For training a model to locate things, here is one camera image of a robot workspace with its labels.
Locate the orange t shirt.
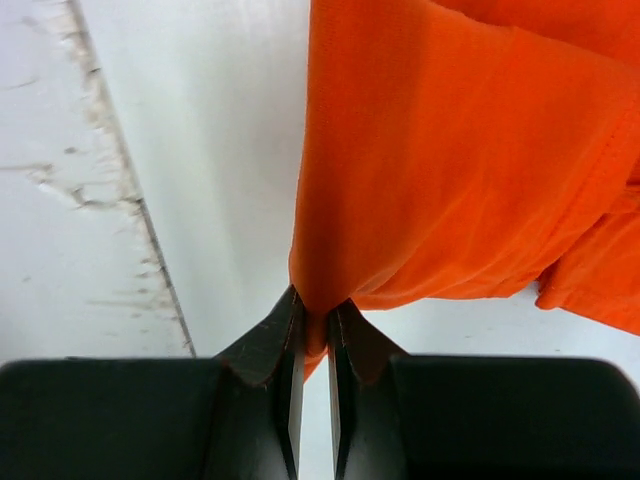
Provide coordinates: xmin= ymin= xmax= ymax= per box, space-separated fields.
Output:
xmin=289 ymin=1 xmax=639 ymax=372

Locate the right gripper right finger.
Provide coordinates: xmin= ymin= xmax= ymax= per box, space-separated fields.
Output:
xmin=327 ymin=302 xmax=639 ymax=479

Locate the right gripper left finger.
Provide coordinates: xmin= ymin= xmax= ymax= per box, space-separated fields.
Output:
xmin=1 ymin=289 xmax=304 ymax=479

